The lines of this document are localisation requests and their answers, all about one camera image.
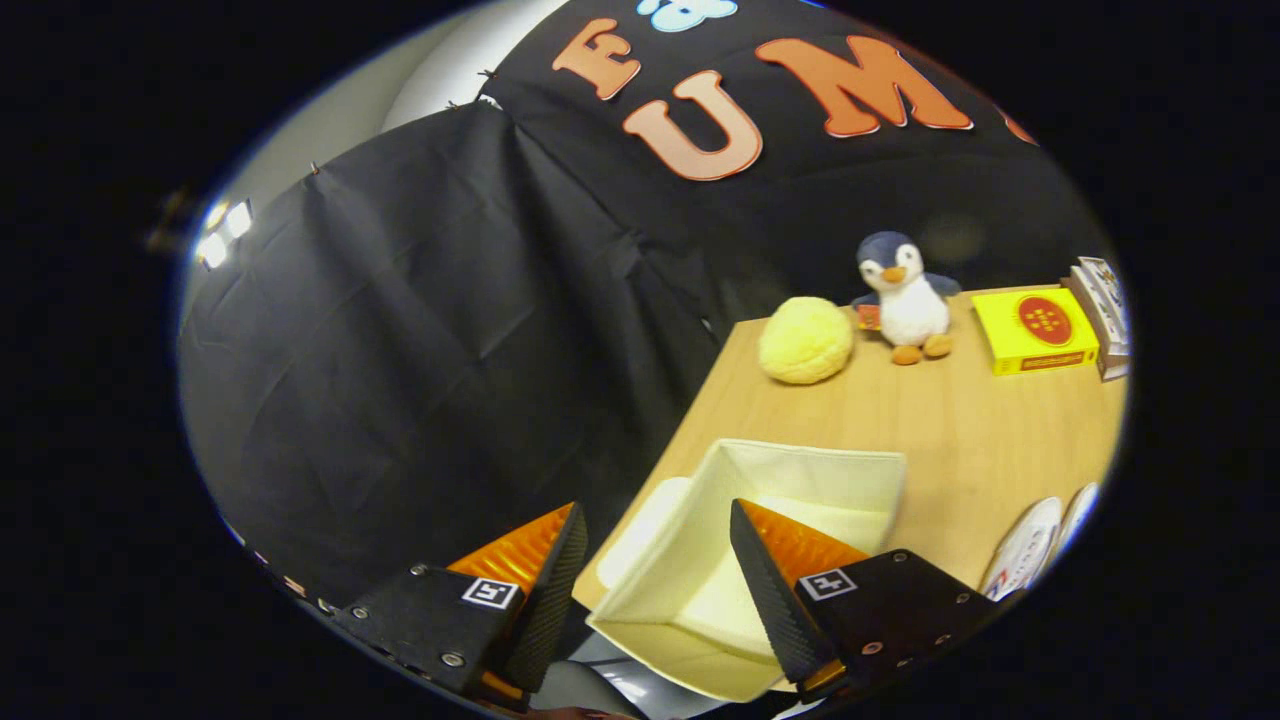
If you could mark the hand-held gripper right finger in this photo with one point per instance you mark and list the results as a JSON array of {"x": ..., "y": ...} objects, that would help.
[{"x": 770, "y": 600}]

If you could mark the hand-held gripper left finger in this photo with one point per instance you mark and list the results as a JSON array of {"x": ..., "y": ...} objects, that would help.
[{"x": 555, "y": 600}]

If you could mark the cream fabric storage box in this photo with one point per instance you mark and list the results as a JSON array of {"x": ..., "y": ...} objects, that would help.
[{"x": 800, "y": 470}]

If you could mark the yellow round plush cushion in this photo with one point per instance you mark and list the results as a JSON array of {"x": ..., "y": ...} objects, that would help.
[{"x": 805, "y": 340}]

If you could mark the penguin plush toy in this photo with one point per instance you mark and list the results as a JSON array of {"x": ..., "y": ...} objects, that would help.
[{"x": 910, "y": 305}]

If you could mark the yellow book with red circle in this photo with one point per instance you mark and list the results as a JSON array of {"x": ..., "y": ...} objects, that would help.
[{"x": 1035, "y": 335}]

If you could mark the ceiling light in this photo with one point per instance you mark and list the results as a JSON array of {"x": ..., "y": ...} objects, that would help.
[{"x": 225, "y": 232}]

